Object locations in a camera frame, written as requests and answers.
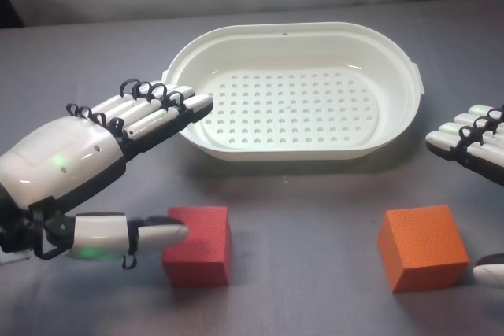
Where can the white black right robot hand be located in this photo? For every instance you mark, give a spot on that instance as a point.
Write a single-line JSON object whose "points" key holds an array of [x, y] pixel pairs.
{"points": [[478, 147]]}

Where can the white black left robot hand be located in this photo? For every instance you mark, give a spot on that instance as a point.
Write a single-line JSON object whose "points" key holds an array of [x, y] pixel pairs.
{"points": [[78, 155]]}

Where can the orange cube block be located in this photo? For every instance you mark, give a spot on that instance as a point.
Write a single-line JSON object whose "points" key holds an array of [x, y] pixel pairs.
{"points": [[423, 245]]}

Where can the red cube block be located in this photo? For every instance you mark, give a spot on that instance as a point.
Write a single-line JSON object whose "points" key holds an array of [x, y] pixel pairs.
{"points": [[201, 249]]}

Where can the white perforated oval basket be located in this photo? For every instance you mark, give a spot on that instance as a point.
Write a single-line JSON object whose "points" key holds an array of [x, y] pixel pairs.
{"points": [[291, 115]]}

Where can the grey table cloth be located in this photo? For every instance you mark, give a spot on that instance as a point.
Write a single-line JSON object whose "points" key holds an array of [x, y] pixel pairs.
{"points": [[299, 304]]}

